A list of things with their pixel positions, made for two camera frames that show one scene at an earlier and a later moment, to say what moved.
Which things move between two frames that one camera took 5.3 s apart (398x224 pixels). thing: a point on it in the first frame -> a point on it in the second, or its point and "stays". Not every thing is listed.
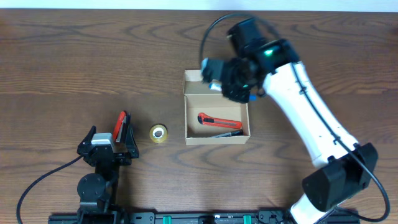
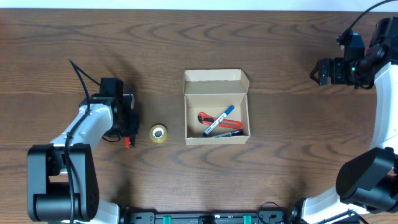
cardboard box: x=210 y=117 stays
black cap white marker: x=237 y=132 stays
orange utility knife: x=206 y=119 stays
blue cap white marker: x=218 y=87 -> x=218 y=120
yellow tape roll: x=158 y=133 stays
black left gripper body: x=109 y=155 -> x=133 y=123
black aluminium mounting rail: x=102 y=216 stays
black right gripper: x=236 y=88 -> x=326 y=71
